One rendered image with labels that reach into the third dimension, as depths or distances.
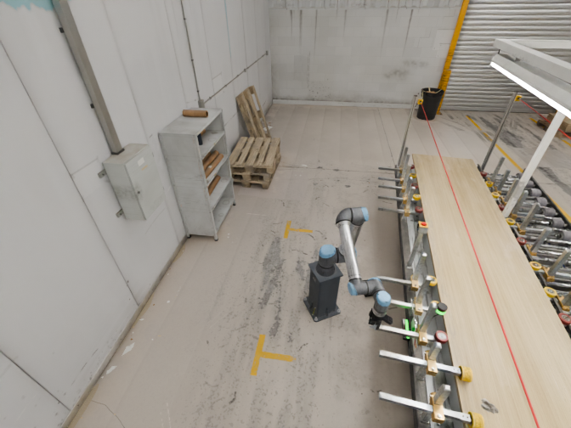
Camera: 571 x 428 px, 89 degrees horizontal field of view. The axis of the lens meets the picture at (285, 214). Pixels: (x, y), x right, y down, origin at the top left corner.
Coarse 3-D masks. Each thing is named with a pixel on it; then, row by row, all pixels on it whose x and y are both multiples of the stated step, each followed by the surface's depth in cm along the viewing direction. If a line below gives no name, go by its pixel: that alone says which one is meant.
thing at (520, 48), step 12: (504, 48) 209; (516, 48) 192; (528, 48) 187; (516, 60) 196; (528, 60) 176; (540, 60) 162; (552, 60) 155; (552, 72) 150; (564, 72) 141; (552, 132) 249; (540, 144) 259; (540, 156) 262; (528, 168) 272; (528, 180) 277; (516, 192) 286; (504, 216) 304
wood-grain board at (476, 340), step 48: (432, 192) 338; (480, 192) 337; (432, 240) 273; (480, 240) 272; (480, 288) 229; (528, 288) 228; (480, 336) 197; (528, 336) 196; (480, 384) 173; (528, 384) 173
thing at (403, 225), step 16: (400, 176) 404; (400, 208) 348; (400, 224) 324; (400, 240) 309; (416, 320) 229; (416, 352) 209; (416, 368) 200; (416, 384) 192; (416, 400) 185; (416, 416) 178
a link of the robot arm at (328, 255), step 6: (324, 246) 273; (330, 246) 272; (324, 252) 267; (330, 252) 266; (336, 252) 269; (324, 258) 268; (330, 258) 267; (336, 258) 268; (324, 264) 272; (330, 264) 272
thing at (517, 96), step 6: (516, 96) 343; (510, 102) 350; (510, 108) 353; (504, 114) 360; (504, 120) 361; (498, 132) 371; (492, 144) 381; (492, 150) 385; (486, 156) 392; (486, 162) 396
